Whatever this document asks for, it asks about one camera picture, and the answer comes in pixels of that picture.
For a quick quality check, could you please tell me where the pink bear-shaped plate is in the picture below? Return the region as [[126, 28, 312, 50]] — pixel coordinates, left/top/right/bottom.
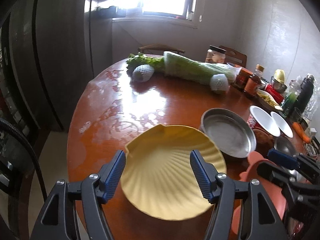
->
[[231, 151, 287, 239]]

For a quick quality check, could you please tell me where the steel mixing bowl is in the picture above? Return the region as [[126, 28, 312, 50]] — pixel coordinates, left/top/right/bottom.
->
[[274, 137, 305, 182]]

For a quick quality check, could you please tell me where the small white noodle cup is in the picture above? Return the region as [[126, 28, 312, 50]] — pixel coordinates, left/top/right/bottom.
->
[[270, 112, 293, 138]]

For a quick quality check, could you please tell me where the shallow steel round pan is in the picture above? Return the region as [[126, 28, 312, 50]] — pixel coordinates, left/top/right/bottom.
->
[[200, 108, 257, 159]]

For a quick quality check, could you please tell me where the yellow shell-shaped plate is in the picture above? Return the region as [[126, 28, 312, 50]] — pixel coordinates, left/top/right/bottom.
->
[[120, 124, 227, 220]]

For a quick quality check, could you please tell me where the large white noodle cup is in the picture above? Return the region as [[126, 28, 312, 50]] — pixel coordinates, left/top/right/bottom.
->
[[246, 106, 280, 147]]

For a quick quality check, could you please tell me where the small packet on table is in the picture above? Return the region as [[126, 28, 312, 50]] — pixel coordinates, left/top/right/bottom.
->
[[303, 138, 319, 157]]

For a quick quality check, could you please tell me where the orange carrot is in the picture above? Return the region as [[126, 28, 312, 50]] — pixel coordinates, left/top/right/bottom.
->
[[292, 122, 311, 144]]

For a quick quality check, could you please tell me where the dark glass cup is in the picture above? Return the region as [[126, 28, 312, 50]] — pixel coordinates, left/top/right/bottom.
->
[[290, 107, 302, 123]]

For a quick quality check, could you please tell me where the green liquid plastic bottle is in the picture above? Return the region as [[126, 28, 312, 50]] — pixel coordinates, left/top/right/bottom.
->
[[281, 80, 301, 118]]

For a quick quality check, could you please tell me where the red tissue box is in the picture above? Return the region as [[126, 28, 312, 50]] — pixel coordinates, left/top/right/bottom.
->
[[265, 83, 284, 104]]

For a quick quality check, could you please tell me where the black thermos flask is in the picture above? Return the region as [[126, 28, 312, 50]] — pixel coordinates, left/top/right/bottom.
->
[[290, 74, 315, 115]]

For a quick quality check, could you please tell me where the white dish of pickles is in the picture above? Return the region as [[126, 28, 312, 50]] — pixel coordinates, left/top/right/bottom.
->
[[257, 89, 283, 111]]

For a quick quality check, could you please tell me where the small steel bowl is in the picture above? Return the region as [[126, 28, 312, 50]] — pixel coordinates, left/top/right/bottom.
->
[[271, 76, 287, 94]]

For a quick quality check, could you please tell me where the yellow plastic juicer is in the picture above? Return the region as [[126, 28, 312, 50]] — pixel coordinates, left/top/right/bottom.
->
[[273, 69, 285, 84]]

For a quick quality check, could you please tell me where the brown sauce bottle yellow cap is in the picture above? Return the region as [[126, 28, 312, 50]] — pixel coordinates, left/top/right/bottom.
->
[[244, 64, 264, 97]]

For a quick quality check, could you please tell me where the foam-netted fruit right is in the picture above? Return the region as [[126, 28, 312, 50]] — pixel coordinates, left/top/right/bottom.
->
[[209, 74, 229, 92]]

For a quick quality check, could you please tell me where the foam-netted fruit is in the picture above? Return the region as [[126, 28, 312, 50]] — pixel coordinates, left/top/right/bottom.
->
[[132, 64, 155, 82], [209, 74, 229, 92]]

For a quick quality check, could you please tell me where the red chili sauce jar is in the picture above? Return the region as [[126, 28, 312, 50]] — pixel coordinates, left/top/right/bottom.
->
[[233, 67, 253, 90]]

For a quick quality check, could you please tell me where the wrapped napa cabbage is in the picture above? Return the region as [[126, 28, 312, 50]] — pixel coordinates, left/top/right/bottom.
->
[[163, 51, 241, 85]]

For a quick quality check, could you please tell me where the clear jar black lid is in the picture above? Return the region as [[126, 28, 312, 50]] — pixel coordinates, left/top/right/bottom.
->
[[205, 45, 226, 63]]

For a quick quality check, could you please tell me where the foam-netted fruit left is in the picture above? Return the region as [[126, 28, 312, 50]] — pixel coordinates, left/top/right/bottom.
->
[[132, 64, 155, 82]]

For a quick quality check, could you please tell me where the curved wooden chair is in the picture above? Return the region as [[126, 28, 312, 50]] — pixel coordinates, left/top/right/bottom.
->
[[138, 43, 185, 54]]

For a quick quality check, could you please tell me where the grey refrigerator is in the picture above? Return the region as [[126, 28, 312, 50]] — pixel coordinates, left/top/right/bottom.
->
[[1, 0, 94, 133]]

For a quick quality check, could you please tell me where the black cable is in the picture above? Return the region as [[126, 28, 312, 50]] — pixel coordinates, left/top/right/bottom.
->
[[0, 117, 48, 201]]

